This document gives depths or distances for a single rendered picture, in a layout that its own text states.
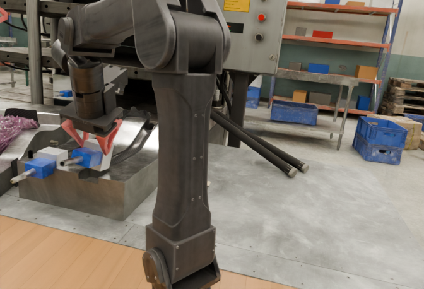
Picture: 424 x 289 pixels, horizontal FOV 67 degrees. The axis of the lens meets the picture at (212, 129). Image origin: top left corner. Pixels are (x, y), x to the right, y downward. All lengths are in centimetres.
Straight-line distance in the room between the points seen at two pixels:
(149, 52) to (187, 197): 17
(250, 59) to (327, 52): 592
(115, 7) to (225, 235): 48
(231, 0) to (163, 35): 113
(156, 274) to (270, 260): 30
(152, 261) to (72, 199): 39
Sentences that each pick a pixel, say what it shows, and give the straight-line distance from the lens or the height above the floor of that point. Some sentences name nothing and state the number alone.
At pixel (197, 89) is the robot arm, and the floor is 113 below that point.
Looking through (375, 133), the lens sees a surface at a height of 35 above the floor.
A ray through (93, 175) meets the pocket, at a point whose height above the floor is 87.
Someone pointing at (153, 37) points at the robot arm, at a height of 118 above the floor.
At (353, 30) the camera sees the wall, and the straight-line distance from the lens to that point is 737.
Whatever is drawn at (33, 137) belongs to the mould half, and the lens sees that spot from 99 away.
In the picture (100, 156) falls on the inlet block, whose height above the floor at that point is 93.
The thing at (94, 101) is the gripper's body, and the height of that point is 106.
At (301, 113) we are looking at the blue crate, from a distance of 443.
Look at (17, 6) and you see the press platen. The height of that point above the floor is 125.
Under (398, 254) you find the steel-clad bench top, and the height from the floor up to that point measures 80.
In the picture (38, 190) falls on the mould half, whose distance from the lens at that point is 82.
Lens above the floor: 118
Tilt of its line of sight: 15 degrees down
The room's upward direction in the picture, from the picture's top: 6 degrees clockwise
